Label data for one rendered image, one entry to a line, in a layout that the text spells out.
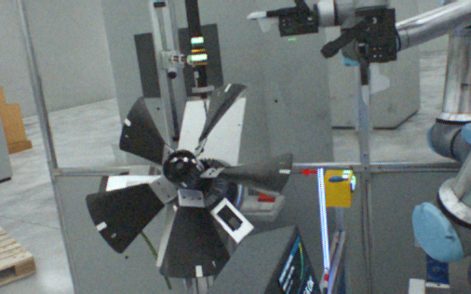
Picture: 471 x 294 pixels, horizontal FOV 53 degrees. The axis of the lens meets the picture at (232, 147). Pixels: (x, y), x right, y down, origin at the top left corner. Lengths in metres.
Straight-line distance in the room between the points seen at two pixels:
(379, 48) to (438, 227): 0.41
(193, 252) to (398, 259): 1.16
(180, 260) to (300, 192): 0.95
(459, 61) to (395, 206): 0.83
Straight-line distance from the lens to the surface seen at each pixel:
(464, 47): 1.62
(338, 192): 1.70
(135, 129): 1.74
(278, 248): 0.81
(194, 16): 1.47
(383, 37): 1.09
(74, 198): 2.82
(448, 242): 0.94
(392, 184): 2.19
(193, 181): 1.53
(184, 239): 1.47
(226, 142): 1.84
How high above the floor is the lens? 1.60
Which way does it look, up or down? 13 degrees down
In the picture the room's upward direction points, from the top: 6 degrees counter-clockwise
